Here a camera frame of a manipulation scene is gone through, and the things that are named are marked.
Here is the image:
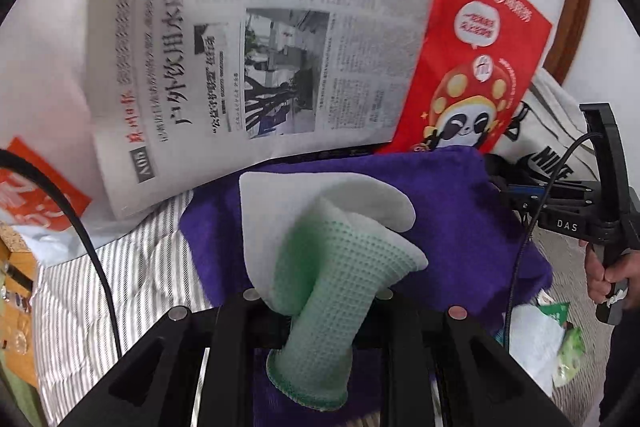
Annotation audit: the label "green and white knit glove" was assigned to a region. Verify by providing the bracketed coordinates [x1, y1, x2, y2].
[239, 172, 429, 412]

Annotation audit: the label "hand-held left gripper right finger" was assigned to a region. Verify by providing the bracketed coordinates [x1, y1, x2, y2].
[350, 289, 573, 427]

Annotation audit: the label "striped bed sheet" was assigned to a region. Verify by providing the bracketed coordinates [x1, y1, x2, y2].
[32, 189, 618, 427]

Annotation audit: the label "wooden side furniture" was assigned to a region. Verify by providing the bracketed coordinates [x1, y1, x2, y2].
[0, 234, 40, 388]

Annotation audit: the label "small green packet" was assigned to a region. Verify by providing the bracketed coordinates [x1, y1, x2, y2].
[536, 293, 572, 329]

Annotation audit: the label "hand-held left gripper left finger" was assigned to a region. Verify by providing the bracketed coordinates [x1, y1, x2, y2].
[60, 289, 291, 427]

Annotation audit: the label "person's dark pants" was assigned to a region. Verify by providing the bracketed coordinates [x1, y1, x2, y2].
[596, 316, 640, 427]

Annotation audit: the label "white sports bag black logo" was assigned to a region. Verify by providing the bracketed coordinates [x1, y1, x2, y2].
[482, 72, 601, 188]

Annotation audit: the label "thick black cable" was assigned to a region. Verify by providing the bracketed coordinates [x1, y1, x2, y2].
[0, 149, 123, 358]

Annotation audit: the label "white plastic bag orange logo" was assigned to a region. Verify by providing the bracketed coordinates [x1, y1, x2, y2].
[0, 122, 133, 268]

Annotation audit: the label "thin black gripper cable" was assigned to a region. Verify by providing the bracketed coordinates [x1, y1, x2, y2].
[502, 132, 606, 350]

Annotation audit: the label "purple towel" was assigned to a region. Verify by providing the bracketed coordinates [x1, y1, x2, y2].
[179, 147, 553, 427]

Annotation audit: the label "red panda print paper bag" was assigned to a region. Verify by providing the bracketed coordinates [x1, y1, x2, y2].
[375, 0, 553, 155]

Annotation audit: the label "person's right hand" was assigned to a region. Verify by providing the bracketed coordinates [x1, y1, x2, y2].
[582, 239, 633, 312]

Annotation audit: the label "newspaper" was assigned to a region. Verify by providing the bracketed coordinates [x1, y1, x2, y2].
[87, 0, 441, 220]

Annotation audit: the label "green wet wipes pack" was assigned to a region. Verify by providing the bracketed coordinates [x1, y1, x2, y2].
[551, 326, 587, 389]

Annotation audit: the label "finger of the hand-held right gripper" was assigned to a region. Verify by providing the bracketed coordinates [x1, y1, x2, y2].
[492, 178, 598, 200]
[501, 196, 551, 222]

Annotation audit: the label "green cloth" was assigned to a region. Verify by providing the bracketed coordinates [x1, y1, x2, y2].
[0, 354, 47, 427]

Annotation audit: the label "brown wooden frame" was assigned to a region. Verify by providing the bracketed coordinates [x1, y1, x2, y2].
[542, 0, 596, 86]

